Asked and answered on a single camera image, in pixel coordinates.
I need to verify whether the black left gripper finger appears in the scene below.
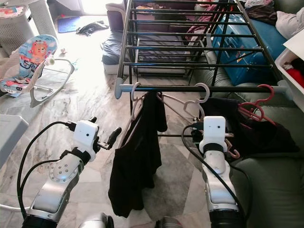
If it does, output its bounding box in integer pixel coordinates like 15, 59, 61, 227
108, 126, 123, 148

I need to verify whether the pale lilac plastic hanger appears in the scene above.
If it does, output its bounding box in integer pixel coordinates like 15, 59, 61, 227
159, 82, 242, 161

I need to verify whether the pale pink plastic hanger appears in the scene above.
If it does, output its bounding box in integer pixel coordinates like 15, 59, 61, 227
129, 82, 148, 143

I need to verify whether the red plastic hanger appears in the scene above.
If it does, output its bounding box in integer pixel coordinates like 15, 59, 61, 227
237, 84, 277, 125

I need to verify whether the black shirt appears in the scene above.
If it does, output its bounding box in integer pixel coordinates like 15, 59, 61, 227
108, 92, 168, 218

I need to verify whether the black metal drying rack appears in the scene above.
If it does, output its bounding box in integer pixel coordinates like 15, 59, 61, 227
115, 0, 293, 138

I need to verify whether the dark navy garment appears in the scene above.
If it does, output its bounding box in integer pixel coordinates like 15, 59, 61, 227
190, 97, 301, 155

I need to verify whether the grey left robot leg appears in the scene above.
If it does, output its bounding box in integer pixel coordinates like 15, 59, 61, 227
80, 213, 114, 228

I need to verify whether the white folding table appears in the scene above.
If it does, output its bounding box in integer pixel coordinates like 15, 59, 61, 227
0, 114, 29, 167

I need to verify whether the grey-green sofa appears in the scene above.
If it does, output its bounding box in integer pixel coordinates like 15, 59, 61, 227
195, 76, 304, 228

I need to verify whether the pink floral cloth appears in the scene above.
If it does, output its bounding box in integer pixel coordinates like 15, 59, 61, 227
185, 2, 219, 43

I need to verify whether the black garment on floor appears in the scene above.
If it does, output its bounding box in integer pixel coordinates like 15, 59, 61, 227
76, 21, 110, 38

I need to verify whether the red cloth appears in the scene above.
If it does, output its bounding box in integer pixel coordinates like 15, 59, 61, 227
285, 66, 304, 88

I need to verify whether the colourful baby bouncer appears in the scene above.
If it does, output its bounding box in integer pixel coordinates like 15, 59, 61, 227
0, 35, 76, 108

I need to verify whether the grey padded chair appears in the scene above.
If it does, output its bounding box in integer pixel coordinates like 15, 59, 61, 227
105, 2, 131, 33

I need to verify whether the blue floor mat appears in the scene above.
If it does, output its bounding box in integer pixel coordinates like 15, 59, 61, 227
57, 16, 82, 34

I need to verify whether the white perforated hamper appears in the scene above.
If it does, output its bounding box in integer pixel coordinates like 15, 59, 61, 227
0, 0, 58, 55

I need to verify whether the light grey cushion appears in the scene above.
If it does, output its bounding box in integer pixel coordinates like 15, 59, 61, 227
275, 9, 304, 41

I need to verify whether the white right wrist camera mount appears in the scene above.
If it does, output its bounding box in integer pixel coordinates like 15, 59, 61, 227
199, 115, 227, 153

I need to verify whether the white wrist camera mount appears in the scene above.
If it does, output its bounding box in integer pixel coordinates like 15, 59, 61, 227
74, 120, 100, 152
199, 115, 227, 153

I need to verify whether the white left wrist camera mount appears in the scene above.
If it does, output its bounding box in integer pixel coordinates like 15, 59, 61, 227
74, 120, 100, 152

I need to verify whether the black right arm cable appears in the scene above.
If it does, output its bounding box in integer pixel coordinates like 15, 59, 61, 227
181, 124, 252, 219

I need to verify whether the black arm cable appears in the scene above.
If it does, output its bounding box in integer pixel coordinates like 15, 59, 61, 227
181, 124, 252, 219
17, 121, 79, 219

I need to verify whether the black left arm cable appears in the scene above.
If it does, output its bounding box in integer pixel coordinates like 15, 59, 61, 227
17, 121, 79, 219

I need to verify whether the white floor cable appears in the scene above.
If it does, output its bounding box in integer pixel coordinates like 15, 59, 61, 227
0, 203, 29, 212

